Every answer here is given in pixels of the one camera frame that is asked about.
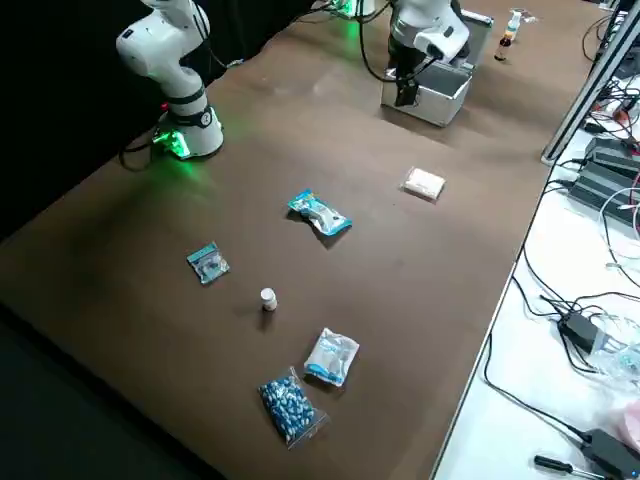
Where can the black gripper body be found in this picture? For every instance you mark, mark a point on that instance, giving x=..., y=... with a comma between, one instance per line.
x=404, y=65

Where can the aluminium medicine case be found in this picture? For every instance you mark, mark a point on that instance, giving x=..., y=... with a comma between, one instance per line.
x=440, y=107

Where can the white cotton packet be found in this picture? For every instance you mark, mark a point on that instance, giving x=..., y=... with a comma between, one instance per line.
x=424, y=183

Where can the blue clear gauze packet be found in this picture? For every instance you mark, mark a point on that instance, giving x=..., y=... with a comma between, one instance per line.
x=320, y=214

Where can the small teal packet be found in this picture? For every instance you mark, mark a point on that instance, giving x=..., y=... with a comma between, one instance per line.
x=208, y=263

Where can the grey power supply box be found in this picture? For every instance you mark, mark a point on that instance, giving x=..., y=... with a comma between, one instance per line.
x=600, y=192
x=612, y=152

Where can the brown bottle with orange cap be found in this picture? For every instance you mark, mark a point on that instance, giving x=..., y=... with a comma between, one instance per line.
x=503, y=49

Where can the clear bottle with white cap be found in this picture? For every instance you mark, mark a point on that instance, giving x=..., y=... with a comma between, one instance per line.
x=514, y=21

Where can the swab packet with black label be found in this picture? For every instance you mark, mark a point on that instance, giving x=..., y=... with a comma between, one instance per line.
x=529, y=17

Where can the small white pill bottle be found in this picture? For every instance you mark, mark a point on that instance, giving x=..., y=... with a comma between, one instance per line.
x=268, y=300

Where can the white packet with blue print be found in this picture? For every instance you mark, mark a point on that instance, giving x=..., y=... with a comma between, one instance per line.
x=331, y=356

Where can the black power adapter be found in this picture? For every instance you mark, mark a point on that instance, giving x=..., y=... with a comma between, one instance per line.
x=577, y=330
x=607, y=450

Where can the blue white capsule bag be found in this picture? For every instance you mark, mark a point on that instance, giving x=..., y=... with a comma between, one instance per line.
x=287, y=406

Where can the clear plastic bag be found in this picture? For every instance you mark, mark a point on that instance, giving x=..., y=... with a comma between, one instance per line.
x=617, y=355

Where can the pink plastic item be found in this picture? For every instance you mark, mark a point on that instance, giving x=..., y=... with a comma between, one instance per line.
x=629, y=425

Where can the aluminium frame profile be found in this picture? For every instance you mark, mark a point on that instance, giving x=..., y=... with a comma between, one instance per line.
x=585, y=95

